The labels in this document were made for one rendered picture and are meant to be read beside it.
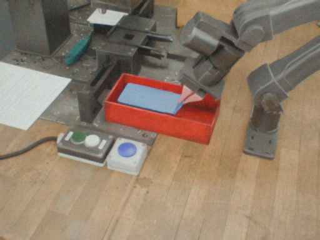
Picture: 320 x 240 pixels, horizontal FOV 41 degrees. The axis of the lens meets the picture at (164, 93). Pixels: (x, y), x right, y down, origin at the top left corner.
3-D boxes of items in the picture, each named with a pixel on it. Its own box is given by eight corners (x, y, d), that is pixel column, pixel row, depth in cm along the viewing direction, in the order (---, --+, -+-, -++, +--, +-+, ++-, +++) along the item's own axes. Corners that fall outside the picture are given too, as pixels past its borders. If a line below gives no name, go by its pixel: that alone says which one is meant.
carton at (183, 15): (252, 43, 131) (257, 20, 126) (175, 29, 137) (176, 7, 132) (258, 24, 141) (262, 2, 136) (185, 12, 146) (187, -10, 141)
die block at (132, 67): (132, 83, 112) (132, 59, 107) (97, 75, 114) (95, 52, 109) (155, 45, 127) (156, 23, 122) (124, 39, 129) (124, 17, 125)
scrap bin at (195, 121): (208, 145, 95) (211, 125, 91) (105, 120, 100) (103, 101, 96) (219, 112, 104) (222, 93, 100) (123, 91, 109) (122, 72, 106)
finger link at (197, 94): (167, 82, 100) (189, 57, 94) (192, 100, 101) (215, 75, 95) (159, 99, 95) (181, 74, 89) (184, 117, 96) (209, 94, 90)
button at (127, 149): (132, 164, 88) (132, 157, 86) (114, 159, 88) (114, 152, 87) (139, 150, 91) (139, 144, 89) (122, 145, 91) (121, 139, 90)
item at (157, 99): (180, 115, 96) (181, 105, 94) (117, 101, 99) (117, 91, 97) (188, 97, 101) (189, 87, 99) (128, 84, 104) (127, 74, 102)
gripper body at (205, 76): (184, 60, 94) (203, 38, 90) (220, 86, 96) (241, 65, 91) (176, 76, 90) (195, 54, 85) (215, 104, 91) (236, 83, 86)
